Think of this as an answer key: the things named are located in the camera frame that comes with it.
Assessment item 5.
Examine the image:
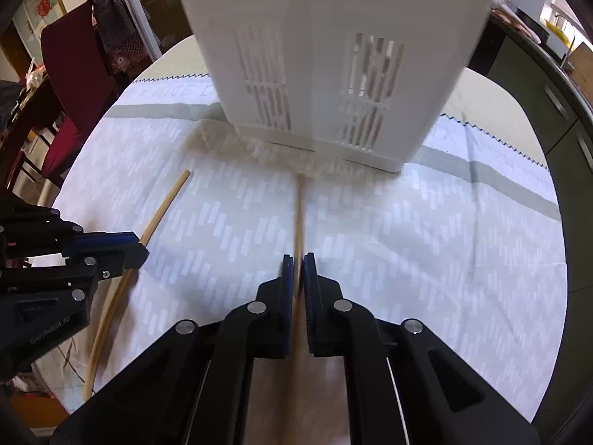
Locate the checkered apron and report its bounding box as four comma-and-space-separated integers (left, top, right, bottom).
92, 0, 148, 73

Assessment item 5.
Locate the pink folded towel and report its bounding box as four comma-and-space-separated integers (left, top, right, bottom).
490, 5, 542, 44

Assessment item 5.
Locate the wooden cutting board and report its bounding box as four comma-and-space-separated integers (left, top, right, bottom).
565, 42, 593, 92

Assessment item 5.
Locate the white plastic utensil holder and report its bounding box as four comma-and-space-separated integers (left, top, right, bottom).
181, 0, 491, 173

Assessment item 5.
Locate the white patterned table cloth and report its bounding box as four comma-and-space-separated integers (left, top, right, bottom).
54, 75, 568, 419

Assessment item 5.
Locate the wooden chopstick red end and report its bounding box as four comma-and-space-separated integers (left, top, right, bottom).
281, 174, 307, 444

